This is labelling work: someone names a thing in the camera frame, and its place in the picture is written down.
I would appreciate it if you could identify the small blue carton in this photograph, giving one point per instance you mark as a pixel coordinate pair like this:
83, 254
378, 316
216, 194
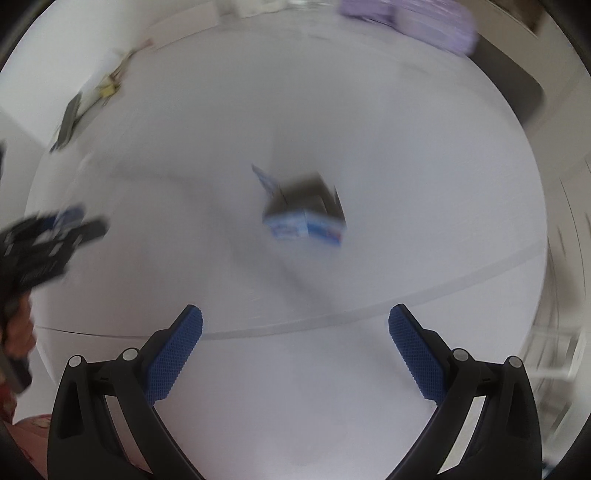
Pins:
304, 221

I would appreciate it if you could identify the person's left hand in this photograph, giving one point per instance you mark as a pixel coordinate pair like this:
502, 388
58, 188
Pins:
18, 327

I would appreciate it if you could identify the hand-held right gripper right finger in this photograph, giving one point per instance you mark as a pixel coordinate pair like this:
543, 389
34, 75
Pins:
415, 355

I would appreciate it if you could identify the large purple tissue pack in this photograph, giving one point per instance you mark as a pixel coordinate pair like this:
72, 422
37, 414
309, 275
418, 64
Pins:
438, 23

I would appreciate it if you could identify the person's left forearm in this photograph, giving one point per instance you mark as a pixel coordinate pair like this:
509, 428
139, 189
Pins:
5, 397

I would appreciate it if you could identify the grey chair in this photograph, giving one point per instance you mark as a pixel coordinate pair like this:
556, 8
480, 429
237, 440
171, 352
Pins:
521, 87

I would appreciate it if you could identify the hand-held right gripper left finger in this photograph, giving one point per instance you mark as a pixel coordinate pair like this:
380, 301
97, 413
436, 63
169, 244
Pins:
175, 355

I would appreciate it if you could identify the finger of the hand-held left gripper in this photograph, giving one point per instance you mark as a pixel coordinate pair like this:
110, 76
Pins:
67, 217
90, 229

